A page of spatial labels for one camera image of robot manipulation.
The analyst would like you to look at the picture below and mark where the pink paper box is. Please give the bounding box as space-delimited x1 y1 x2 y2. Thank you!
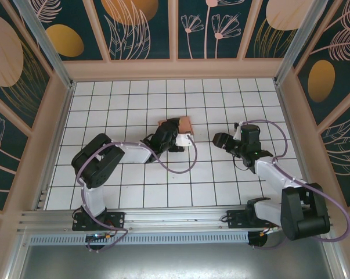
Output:
158 115 196 137

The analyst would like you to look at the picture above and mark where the grey metal sheet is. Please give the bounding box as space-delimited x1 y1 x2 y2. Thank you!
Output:
16 229 335 279

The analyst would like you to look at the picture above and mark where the purple cable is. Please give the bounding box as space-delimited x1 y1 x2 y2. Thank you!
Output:
240 119 350 250
75 135 199 253

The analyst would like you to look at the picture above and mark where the aluminium mounting rail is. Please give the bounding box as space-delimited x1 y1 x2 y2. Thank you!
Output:
17 205 335 233

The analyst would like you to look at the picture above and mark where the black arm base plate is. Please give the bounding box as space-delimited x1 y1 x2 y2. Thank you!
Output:
72 212 126 232
226 209 280 230

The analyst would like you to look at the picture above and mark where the grey slotted cable duct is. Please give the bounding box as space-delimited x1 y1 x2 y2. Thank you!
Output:
29 231 250 245

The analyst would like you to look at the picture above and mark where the aluminium corner post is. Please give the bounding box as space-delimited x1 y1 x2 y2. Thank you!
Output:
12 0 77 90
273 0 326 85

